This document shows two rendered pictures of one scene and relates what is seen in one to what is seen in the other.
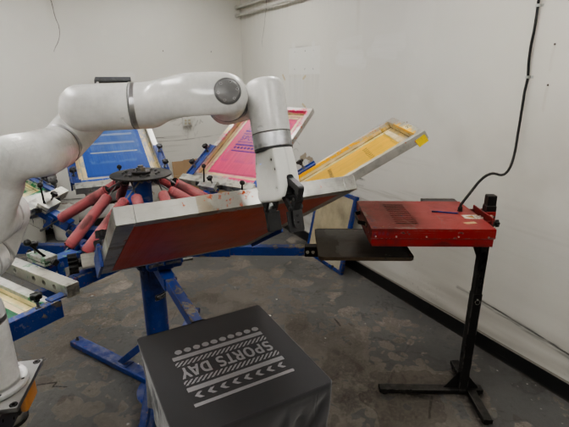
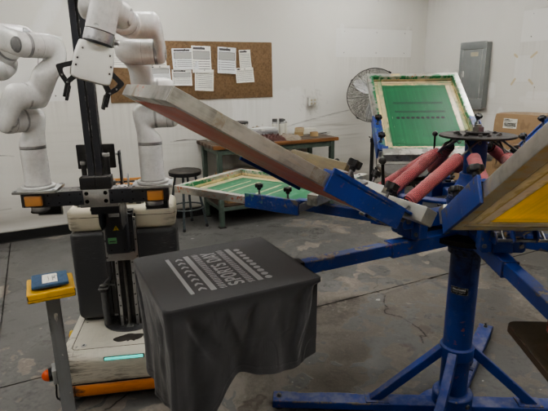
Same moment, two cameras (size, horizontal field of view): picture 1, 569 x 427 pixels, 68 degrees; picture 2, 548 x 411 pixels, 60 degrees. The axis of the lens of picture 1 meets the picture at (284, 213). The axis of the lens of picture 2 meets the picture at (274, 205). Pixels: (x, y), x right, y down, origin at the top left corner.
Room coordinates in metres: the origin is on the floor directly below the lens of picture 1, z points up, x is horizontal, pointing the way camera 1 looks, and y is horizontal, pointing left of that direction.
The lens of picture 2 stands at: (1.33, -1.26, 1.54)
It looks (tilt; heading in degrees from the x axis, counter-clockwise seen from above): 15 degrees down; 93
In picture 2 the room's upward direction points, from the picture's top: 1 degrees counter-clockwise
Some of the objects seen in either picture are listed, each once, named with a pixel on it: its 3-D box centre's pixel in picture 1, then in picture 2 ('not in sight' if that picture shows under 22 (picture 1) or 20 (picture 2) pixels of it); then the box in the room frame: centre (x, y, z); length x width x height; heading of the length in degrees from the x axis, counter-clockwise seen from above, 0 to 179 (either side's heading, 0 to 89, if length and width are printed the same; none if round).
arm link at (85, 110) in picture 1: (81, 128); (140, 38); (0.82, 0.39, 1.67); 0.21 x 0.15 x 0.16; 99
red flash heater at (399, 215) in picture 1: (422, 222); not in sight; (2.05, -0.70, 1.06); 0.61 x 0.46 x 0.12; 89
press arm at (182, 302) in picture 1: (183, 302); (347, 258); (1.53, 0.41, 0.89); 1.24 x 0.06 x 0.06; 29
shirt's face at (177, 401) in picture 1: (228, 358); (222, 267); (1.09, 0.17, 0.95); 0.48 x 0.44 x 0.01; 29
